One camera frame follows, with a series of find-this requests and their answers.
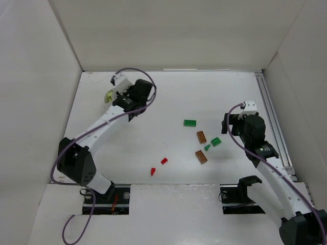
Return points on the lime green small lego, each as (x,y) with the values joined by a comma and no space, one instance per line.
(109,97)

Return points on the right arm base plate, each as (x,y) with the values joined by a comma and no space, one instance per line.
(233,203)

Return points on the small green slope lego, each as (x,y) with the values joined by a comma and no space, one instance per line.
(207,147)

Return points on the small red slope lego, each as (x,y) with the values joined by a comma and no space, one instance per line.
(153,171)

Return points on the orange lego plate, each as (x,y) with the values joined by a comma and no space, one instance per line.
(201,157)
(201,137)

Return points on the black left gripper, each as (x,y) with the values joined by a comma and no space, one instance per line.
(126,102)

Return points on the aluminium rail right side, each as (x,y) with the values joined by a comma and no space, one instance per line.
(277,133)

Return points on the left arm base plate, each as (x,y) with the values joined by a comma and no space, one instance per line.
(118,204)

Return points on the green 2x4 lego brick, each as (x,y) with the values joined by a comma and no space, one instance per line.
(189,123)

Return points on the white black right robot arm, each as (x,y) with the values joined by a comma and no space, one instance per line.
(298,221)

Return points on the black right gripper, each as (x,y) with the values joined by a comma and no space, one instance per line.
(227,125)

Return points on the white round divided container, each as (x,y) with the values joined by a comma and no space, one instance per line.
(114,96)

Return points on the green square lego plate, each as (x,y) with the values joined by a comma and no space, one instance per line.
(216,141)

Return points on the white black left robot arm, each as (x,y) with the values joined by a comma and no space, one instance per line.
(76,156)

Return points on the small red lego piece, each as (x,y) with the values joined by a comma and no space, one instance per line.
(163,161)

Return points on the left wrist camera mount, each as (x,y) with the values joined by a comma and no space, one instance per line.
(120,83)

